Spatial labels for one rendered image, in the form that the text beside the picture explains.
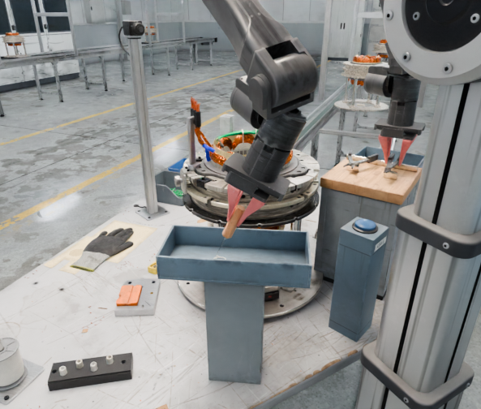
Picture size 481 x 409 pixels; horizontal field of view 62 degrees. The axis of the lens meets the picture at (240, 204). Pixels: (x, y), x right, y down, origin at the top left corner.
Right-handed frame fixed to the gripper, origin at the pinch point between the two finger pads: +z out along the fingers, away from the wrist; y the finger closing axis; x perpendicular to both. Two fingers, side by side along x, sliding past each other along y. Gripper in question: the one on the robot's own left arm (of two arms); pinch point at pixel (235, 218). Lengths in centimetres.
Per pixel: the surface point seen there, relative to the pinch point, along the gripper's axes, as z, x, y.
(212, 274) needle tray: 7.9, 5.7, -1.2
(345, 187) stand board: -2.8, -32.4, -17.5
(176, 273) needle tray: 10.6, 6.7, 4.1
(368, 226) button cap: -3.3, -16.1, -22.8
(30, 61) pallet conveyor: 213, -506, 434
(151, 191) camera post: 39, -57, 33
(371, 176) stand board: -6.3, -38.1, -22.3
